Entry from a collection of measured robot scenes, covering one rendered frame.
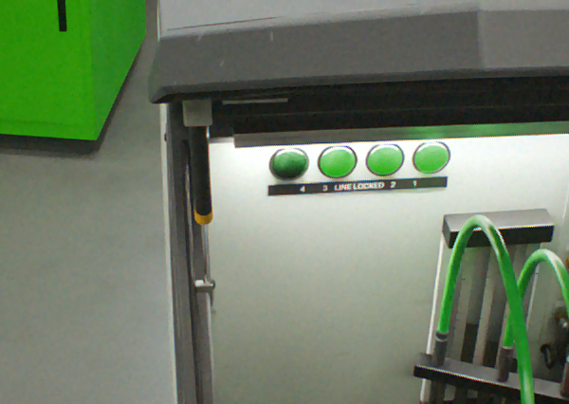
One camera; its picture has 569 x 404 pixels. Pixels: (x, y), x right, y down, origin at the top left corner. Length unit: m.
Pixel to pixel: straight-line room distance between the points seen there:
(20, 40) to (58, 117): 0.30
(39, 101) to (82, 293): 0.79
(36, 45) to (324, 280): 2.44
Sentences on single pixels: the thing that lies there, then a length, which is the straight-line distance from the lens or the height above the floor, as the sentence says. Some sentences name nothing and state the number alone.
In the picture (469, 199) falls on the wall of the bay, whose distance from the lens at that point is 1.61.
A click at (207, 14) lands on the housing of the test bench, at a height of 1.50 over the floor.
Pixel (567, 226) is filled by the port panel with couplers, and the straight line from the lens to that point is 1.68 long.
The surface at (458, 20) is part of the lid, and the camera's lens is 0.57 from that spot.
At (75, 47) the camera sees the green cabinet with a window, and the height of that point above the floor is 0.43.
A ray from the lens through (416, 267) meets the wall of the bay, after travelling 1.66.
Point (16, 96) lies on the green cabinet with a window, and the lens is 4.07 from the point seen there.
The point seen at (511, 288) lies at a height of 1.41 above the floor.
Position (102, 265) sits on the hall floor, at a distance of 3.65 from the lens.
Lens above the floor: 2.20
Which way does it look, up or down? 34 degrees down
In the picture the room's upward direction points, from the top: 1 degrees clockwise
